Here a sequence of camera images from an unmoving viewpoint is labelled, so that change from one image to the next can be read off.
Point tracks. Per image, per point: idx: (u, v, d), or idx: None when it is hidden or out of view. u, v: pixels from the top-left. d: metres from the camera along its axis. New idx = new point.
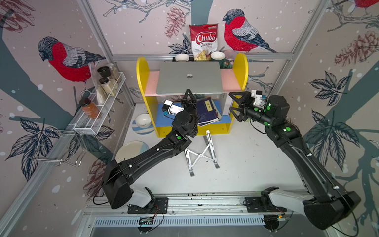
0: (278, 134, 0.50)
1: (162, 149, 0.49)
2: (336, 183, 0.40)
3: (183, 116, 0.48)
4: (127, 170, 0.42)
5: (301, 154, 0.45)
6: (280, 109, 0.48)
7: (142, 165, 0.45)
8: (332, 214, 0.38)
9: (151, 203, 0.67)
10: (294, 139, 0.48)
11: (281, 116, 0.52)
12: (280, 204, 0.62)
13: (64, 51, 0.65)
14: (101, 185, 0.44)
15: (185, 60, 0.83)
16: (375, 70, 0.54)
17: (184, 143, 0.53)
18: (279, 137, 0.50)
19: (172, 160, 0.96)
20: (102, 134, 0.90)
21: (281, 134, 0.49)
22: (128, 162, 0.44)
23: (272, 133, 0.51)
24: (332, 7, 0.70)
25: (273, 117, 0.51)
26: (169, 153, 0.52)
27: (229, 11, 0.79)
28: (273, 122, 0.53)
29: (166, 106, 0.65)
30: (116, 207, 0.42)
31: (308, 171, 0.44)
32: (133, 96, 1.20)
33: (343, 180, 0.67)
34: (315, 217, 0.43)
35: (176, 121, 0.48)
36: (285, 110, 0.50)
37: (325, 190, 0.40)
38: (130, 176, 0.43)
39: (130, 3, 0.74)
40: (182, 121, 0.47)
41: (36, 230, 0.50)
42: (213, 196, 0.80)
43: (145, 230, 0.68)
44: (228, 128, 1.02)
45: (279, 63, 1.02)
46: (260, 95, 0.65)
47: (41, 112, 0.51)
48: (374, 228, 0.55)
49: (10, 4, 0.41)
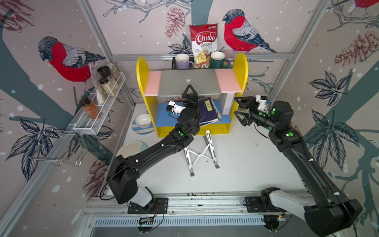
0: (281, 138, 0.51)
1: (166, 145, 0.51)
2: (337, 189, 0.40)
3: (188, 113, 0.51)
4: (133, 165, 0.43)
5: (302, 159, 0.46)
6: (284, 114, 0.50)
7: (147, 160, 0.46)
8: (331, 219, 0.38)
9: (151, 203, 0.68)
10: (296, 144, 0.49)
11: (284, 121, 0.53)
12: (279, 205, 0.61)
13: (64, 51, 0.65)
14: (107, 180, 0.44)
15: (185, 60, 0.83)
16: (375, 70, 0.54)
17: (188, 139, 0.56)
18: (282, 141, 0.51)
19: (171, 160, 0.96)
20: (102, 134, 0.90)
21: (284, 138, 0.50)
22: (134, 156, 0.45)
23: (275, 137, 0.52)
24: (332, 7, 0.70)
25: (276, 121, 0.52)
26: (173, 149, 0.54)
27: (229, 11, 0.79)
28: (277, 127, 0.54)
29: (169, 107, 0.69)
30: (123, 201, 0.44)
31: (307, 174, 0.45)
32: (133, 96, 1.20)
33: (343, 180, 0.67)
34: (316, 224, 0.43)
35: (181, 118, 0.51)
36: (288, 116, 0.51)
37: (325, 195, 0.40)
38: (137, 170, 0.44)
39: (130, 3, 0.74)
40: (187, 117, 0.50)
41: (36, 230, 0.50)
42: (213, 196, 0.80)
43: (145, 230, 0.68)
44: (228, 128, 1.00)
45: (279, 63, 1.02)
46: (264, 100, 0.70)
47: (41, 112, 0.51)
48: (374, 228, 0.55)
49: (10, 5, 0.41)
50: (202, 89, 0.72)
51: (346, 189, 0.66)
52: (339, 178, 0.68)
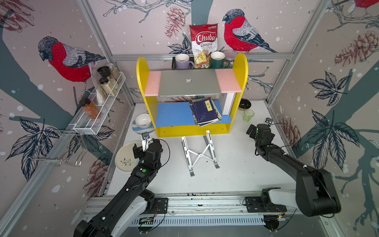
0: (264, 150, 0.67)
1: (132, 188, 0.51)
2: (305, 164, 0.49)
3: (156, 145, 0.60)
4: (101, 224, 0.41)
5: (279, 154, 0.58)
6: (264, 131, 0.68)
7: (116, 211, 0.45)
8: (306, 184, 0.43)
9: (151, 199, 0.67)
10: (275, 149, 0.61)
11: (266, 137, 0.70)
12: (277, 202, 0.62)
13: (64, 51, 0.65)
14: None
15: (185, 60, 0.83)
16: (375, 70, 0.54)
17: (151, 176, 0.59)
18: (265, 152, 0.66)
19: (172, 159, 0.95)
20: (102, 134, 0.90)
21: (265, 149, 0.66)
22: (100, 214, 0.43)
23: (260, 150, 0.67)
24: (332, 7, 0.70)
25: (260, 138, 0.70)
26: (139, 189, 0.55)
27: (229, 11, 0.79)
28: (261, 141, 0.71)
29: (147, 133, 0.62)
30: None
31: (283, 162, 0.56)
32: (133, 96, 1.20)
33: (343, 180, 0.67)
34: (305, 205, 0.44)
35: (151, 148, 0.59)
36: (268, 132, 0.69)
37: (292, 167, 0.51)
38: (107, 228, 0.42)
39: (130, 3, 0.74)
40: (156, 147, 0.60)
41: (36, 230, 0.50)
42: (213, 196, 0.80)
43: (145, 230, 0.68)
44: (228, 128, 1.01)
45: (279, 63, 1.02)
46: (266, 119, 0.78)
47: (42, 112, 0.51)
48: (374, 228, 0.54)
49: (9, 5, 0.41)
50: (202, 88, 0.72)
51: (346, 189, 0.66)
52: (339, 178, 0.69)
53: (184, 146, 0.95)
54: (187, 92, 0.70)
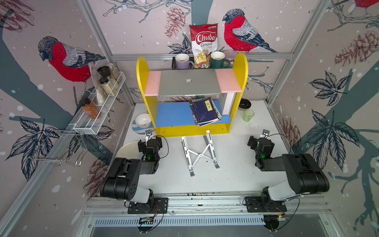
0: (261, 163, 0.72)
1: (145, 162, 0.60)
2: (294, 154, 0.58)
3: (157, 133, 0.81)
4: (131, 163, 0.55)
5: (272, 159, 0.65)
6: (263, 145, 0.73)
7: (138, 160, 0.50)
8: (291, 161, 0.50)
9: (151, 196, 0.67)
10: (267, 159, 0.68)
11: (265, 151, 0.74)
12: (277, 198, 0.65)
13: (64, 51, 0.65)
14: (106, 185, 0.44)
15: (185, 60, 0.83)
16: (375, 70, 0.54)
17: (155, 165, 0.71)
18: (262, 166, 0.72)
19: (172, 159, 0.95)
20: (102, 134, 0.90)
21: (263, 163, 0.71)
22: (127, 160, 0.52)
23: (258, 163, 0.73)
24: (332, 7, 0.70)
25: (260, 151, 0.75)
26: (150, 169, 0.65)
27: (229, 11, 0.79)
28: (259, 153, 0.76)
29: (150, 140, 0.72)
30: (128, 195, 0.44)
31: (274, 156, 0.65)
32: (133, 96, 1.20)
33: (343, 180, 0.67)
34: (294, 184, 0.48)
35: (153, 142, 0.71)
36: (268, 148, 0.73)
37: (278, 158, 0.60)
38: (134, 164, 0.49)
39: (130, 3, 0.74)
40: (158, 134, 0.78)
41: (36, 230, 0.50)
42: (213, 196, 0.80)
43: (145, 230, 0.68)
44: (228, 128, 1.01)
45: (279, 63, 1.02)
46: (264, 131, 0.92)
47: (42, 112, 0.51)
48: (374, 228, 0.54)
49: (9, 4, 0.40)
50: (202, 88, 0.72)
51: (346, 189, 0.66)
52: (339, 178, 0.68)
53: (184, 146, 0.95)
54: (188, 92, 0.70)
